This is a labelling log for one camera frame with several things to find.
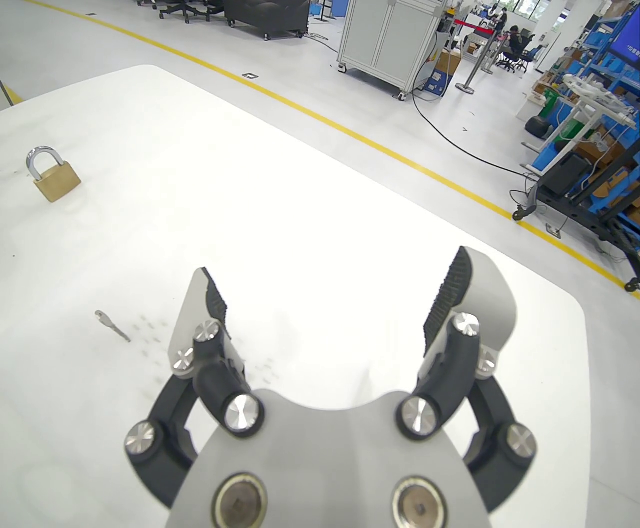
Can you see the black wheeled cart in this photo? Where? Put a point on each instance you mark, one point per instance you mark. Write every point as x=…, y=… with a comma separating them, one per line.
x=265, y=17

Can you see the dark monitor screen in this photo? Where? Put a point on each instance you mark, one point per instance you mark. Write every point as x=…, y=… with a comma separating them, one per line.
x=625, y=37

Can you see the black frame rack on castors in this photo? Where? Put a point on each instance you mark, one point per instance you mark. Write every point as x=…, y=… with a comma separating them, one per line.
x=585, y=210

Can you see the blue storage shelf rack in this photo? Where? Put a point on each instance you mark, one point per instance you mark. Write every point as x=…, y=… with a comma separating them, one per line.
x=600, y=100

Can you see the grey cabinet on castors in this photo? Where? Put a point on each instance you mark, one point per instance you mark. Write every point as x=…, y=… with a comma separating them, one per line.
x=392, y=40

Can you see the brass padlock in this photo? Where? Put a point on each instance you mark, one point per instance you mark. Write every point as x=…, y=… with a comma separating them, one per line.
x=54, y=175

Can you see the small silver key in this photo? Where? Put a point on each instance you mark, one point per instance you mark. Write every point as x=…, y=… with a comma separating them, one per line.
x=112, y=325

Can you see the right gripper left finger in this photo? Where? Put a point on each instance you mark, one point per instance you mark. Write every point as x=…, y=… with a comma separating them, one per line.
x=210, y=370

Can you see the white metal stand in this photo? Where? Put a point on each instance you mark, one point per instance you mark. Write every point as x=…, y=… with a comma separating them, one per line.
x=585, y=107

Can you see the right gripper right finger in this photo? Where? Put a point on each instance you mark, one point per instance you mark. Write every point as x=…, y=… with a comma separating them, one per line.
x=460, y=360

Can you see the stanchion post with red belt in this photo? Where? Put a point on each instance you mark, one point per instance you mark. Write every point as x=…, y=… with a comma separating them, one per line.
x=472, y=60

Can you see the person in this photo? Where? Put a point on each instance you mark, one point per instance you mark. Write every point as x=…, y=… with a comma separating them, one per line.
x=513, y=37

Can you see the black round bag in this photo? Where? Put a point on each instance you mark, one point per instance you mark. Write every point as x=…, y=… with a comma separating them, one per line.
x=538, y=127

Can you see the black office chair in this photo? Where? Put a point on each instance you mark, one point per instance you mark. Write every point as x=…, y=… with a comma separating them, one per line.
x=187, y=7

